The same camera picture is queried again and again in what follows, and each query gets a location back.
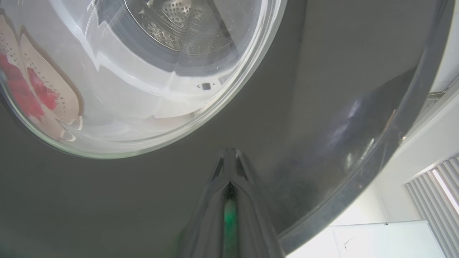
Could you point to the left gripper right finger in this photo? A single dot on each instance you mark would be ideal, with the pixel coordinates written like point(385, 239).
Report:
point(254, 222)

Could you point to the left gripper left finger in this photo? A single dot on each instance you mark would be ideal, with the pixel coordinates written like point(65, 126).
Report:
point(208, 222)

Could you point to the black round glass door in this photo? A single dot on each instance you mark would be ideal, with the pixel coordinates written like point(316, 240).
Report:
point(107, 200)

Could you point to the white front-load washing machine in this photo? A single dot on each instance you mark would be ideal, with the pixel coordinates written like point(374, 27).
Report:
point(143, 95)

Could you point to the white flat panel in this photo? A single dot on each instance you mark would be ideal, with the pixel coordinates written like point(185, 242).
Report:
point(387, 240)

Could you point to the white window blind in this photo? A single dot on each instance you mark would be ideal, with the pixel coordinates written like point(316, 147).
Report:
point(430, 193)

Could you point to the stainless steel washer drum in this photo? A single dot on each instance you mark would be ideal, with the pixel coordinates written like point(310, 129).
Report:
point(179, 21)

